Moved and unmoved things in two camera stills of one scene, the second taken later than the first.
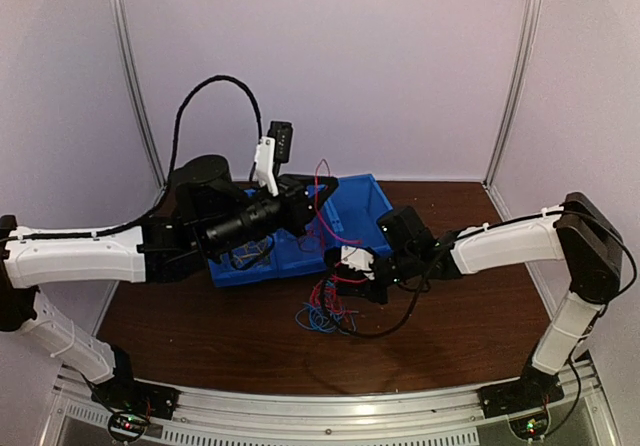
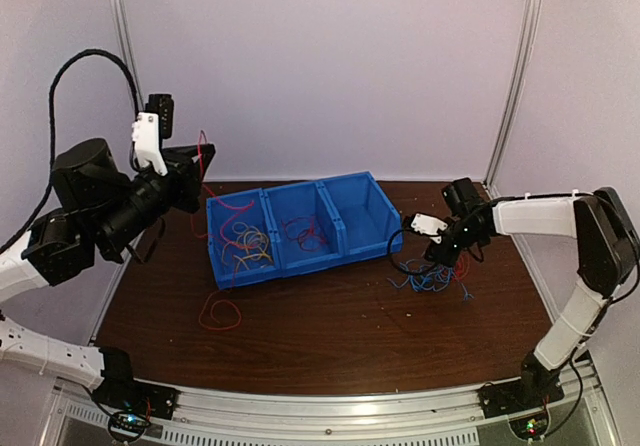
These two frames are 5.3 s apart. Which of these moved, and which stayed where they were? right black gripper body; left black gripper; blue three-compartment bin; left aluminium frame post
Moved: right black gripper body; left black gripper
Stayed: left aluminium frame post; blue three-compartment bin
